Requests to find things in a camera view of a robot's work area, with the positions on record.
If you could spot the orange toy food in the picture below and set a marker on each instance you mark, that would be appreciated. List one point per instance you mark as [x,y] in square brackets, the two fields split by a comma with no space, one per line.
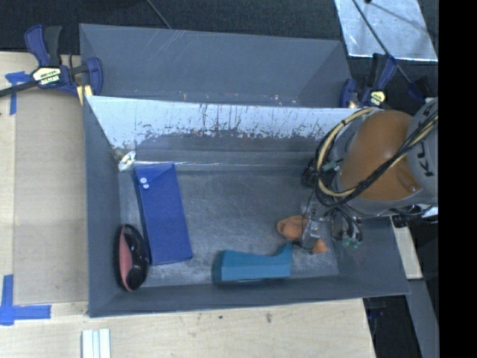
[290,225]

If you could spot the black and pink oval object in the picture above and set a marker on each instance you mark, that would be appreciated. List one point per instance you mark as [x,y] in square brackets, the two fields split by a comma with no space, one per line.
[130,259]

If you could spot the teal boot-shaped block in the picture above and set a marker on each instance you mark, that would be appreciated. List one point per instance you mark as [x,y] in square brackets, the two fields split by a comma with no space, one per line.
[249,267]

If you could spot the blue flat box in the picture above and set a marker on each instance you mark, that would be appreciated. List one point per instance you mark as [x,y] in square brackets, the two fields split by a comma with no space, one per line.
[162,215]

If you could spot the pale wood board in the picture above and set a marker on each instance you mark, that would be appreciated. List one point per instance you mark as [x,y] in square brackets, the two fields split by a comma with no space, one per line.
[48,200]

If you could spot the grey metal bin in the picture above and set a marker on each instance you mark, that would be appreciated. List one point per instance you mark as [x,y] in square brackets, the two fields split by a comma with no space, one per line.
[238,200]

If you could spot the clear glass object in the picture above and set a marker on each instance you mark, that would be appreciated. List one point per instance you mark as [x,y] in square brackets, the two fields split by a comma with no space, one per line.
[127,160]

